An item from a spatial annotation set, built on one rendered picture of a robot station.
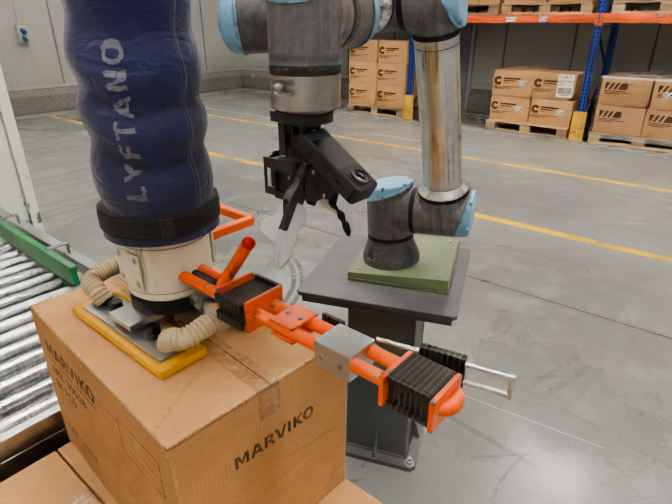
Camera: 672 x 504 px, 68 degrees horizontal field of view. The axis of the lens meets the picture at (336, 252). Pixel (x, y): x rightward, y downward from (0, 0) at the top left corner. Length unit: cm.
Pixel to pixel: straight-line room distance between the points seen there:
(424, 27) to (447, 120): 24
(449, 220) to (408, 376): 90
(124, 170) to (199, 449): 47
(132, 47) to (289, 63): 32
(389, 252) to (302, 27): 108
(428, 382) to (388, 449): 139
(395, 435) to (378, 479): 17
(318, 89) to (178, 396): 56
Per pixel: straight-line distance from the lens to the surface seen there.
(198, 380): 94
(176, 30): 92
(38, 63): 1085
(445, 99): 135
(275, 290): 87
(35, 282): 242
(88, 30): 91
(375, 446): 202
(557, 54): 928
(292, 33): 63
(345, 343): 75
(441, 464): 209
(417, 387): 67
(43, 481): 146
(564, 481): 216
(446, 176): 146
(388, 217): 157
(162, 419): 89
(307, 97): 63
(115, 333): 108
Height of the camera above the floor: 152
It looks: 25 degrees down
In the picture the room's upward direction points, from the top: straight up
